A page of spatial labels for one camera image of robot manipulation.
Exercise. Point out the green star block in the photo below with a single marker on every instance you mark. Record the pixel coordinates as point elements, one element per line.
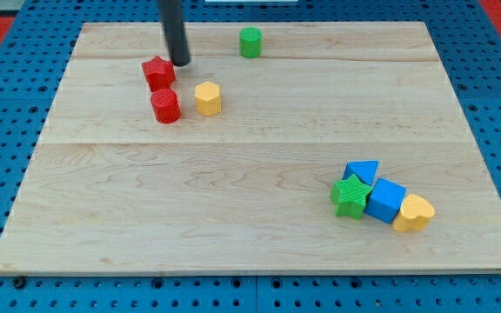
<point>350,196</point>

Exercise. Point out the red star block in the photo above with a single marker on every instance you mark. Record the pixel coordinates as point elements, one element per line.
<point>159,73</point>

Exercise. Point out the light wooden board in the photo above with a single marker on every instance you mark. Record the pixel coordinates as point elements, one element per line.
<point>110,191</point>

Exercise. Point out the yellow hexagon block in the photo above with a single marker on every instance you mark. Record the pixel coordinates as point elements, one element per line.
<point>208,99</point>

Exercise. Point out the red cylinder block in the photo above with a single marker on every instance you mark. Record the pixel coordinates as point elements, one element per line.
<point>165,105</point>

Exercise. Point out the blue triangle block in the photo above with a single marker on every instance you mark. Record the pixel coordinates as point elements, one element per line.
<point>365,170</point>

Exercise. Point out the green cylinder block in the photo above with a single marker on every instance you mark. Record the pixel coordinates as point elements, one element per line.
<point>250,42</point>

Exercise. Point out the blue cube block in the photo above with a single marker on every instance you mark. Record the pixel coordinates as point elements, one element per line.
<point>385,200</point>

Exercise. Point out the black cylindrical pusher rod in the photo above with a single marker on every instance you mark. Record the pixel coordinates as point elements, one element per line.
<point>172,20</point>

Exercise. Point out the yellow heart block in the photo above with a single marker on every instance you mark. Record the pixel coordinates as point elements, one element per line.
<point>415,213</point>

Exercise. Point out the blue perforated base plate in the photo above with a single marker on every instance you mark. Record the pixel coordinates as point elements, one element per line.
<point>33,56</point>

